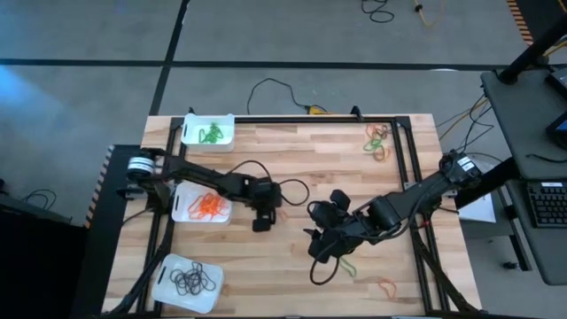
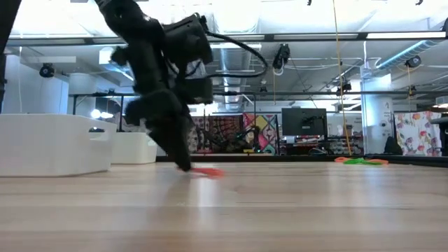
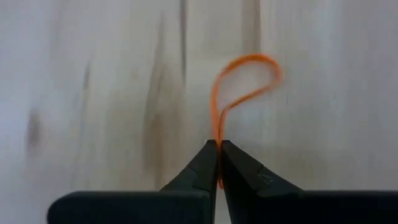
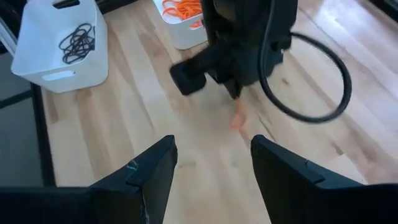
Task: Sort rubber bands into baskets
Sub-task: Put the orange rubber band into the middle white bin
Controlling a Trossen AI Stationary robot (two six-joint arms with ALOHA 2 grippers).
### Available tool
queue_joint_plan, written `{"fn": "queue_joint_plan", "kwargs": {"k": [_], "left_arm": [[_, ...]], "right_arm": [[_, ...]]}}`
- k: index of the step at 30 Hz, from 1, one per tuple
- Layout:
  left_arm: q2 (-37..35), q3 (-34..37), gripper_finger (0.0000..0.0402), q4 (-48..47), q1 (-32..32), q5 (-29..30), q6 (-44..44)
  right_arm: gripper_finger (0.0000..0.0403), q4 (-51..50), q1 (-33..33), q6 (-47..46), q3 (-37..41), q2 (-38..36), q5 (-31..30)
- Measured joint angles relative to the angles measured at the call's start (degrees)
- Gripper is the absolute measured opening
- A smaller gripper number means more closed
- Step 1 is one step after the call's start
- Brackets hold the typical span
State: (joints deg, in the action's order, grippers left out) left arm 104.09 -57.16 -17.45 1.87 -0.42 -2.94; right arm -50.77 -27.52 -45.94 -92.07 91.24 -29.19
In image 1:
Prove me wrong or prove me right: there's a black coiled floor cable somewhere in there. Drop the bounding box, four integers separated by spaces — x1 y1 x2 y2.
361 0 395 24

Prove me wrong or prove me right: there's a black aluminium table frame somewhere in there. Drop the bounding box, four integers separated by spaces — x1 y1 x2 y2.
99 114 486 319

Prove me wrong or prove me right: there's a thin yellow cable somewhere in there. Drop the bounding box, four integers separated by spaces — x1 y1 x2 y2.
438 97 492 144

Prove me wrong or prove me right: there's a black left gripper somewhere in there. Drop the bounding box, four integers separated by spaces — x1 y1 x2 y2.
242 175 284 232

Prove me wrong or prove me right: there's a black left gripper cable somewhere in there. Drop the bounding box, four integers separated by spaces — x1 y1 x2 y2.
225 159 311 207

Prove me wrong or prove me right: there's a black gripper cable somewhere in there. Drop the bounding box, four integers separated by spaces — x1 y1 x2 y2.
308 252 342 286
225 159 311 207

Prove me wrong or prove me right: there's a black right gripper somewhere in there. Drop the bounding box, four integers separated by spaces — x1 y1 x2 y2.
304 189 371 263

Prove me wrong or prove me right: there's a thin black cable bundle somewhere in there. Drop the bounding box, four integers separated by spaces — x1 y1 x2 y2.
442 93 500 164

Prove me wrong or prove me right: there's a white paper sheet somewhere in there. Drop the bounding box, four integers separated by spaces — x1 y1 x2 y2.
458 190 497 224

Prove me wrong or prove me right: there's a thin black floor cable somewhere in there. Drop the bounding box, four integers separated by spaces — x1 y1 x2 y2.
19 189 58 212

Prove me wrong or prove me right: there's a black keyboard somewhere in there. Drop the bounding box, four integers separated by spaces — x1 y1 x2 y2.
525 181 567 230

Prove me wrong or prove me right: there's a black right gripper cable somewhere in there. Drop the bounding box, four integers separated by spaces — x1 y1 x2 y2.
308 252 342 286

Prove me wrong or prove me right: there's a grey desk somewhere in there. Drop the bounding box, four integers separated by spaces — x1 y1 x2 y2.
480 68 567 287

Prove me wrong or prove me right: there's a yellow floor cable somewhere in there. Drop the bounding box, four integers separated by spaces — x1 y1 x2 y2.
414 0 447 27

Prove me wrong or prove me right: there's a dark furniture block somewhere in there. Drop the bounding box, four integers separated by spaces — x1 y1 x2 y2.
0 179 88 319

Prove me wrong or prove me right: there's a black round pole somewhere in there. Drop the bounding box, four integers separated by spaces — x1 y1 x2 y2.
498 12 567 85

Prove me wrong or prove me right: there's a short black desk cable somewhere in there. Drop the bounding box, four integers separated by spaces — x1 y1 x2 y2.
525 153 567 164

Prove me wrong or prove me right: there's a white plastic basket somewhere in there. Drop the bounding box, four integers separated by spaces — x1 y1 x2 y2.
171 181 234 225
180 113 237 153
151 253 226 315

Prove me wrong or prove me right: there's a black panel with hazard stripes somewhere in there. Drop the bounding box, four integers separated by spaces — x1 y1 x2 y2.
507 0 567 48

